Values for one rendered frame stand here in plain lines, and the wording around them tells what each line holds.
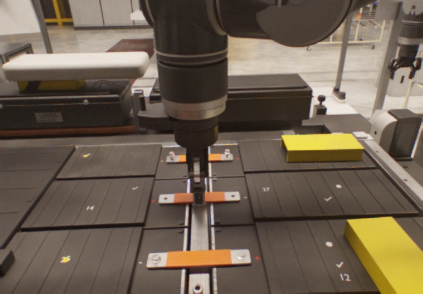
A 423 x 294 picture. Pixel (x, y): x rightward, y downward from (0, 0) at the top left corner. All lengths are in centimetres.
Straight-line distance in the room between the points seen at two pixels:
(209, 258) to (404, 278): 25
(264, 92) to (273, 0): 48
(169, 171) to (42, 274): 30
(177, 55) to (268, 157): 37
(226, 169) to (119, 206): 24
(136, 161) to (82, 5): 916
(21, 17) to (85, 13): 666
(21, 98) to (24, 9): 229
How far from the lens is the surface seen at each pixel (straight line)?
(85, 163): 77
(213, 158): 73
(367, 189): 68
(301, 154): 71
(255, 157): 73
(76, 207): 64
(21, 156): 85
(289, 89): 86
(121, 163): 74
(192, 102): 46
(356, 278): 51
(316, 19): 38
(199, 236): 56
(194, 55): 44
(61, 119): 93
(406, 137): 105
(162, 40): 46
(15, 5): 321
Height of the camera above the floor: 138
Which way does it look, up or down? 27 degrees down
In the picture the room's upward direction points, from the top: 2 degrees counter-clockwise
